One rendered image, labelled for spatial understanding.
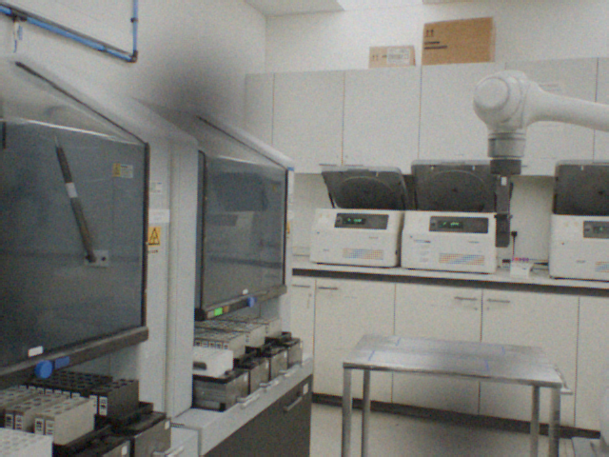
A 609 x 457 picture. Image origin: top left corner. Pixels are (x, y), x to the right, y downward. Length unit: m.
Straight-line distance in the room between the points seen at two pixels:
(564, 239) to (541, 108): 2.42
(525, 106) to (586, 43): 3.16
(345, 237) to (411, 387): 1.00
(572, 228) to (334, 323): 1.51
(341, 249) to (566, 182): 1.42
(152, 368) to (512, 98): 1.00
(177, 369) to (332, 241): 2.49
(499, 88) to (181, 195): 0.78
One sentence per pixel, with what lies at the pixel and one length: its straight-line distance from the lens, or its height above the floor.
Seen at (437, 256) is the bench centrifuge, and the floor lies 0.99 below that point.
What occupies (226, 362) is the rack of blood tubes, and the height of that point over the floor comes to 0.84.
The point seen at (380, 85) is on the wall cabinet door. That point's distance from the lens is 4.30.
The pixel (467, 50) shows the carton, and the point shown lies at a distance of 4.30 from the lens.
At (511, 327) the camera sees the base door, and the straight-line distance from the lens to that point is 3.88.
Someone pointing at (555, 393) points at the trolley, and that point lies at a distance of 1.90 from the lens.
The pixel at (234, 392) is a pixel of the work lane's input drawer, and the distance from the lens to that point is 1.75.
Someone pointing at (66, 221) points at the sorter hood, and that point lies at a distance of 1.24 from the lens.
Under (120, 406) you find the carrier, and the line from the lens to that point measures 1.44.
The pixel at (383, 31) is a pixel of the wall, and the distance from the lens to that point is 4.74.
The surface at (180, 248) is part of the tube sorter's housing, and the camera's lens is 1.60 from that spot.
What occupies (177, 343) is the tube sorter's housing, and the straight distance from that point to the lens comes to 1.63.
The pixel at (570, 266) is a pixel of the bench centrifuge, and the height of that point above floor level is 0.98.
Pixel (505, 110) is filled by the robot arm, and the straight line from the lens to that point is 1.43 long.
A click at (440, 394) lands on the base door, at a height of 0.17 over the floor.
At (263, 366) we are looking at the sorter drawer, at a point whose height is 0.80.
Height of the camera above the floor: 1.27
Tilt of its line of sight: 2 degrees down
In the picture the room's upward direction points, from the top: 2 degrees clockwise
